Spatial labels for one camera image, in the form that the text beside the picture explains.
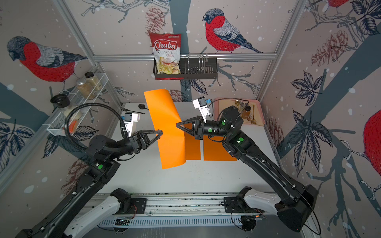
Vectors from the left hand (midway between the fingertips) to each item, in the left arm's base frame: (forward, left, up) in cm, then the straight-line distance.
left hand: (161, 134), depth 52 cm
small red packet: (+11, +45, -10) cm, 47 cm away
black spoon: (+53, +32, -42) cm, 74 cm away
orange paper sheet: (+14, -24, -42) cm, 50 cm away
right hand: (+3, -6, 0) cm, 7 cm away
